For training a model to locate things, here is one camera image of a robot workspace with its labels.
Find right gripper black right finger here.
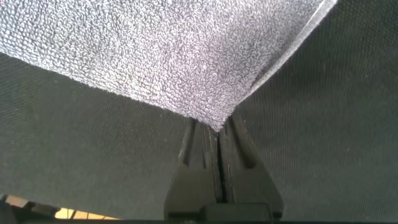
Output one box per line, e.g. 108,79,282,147
219,113,284,218

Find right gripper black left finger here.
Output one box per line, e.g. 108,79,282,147
164,118,223,220

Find grey towel with orange marks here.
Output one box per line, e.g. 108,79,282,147
0,0,339,132

